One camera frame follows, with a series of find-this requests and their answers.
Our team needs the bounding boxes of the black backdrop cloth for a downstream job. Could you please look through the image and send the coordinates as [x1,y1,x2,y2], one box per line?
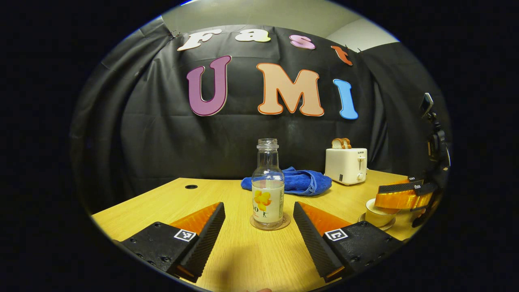
[69,16,451,213]

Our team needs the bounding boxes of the cream toaster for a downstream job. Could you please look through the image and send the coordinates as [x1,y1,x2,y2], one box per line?
[325,148,368,186]

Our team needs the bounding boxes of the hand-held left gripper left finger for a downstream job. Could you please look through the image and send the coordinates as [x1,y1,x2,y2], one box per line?
[121,202,226,283]

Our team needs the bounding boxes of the white saucer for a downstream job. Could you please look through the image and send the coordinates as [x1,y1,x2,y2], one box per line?
[358,213,397,231]

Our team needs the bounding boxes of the clear glass water bottle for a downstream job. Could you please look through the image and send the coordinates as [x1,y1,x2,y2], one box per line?
[251,138,285,229]

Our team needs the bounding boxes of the white teacup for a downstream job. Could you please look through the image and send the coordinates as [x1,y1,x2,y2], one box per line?
[365,198,397,228]

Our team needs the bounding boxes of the blue towel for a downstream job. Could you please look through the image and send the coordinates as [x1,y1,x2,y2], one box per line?
[241,166,332,196]

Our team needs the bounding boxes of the round brown coaster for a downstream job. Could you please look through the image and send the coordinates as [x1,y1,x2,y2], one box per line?
[249,214,291,231]

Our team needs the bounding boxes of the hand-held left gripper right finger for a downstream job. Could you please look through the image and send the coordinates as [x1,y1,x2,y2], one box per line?
[293,202,404,283]

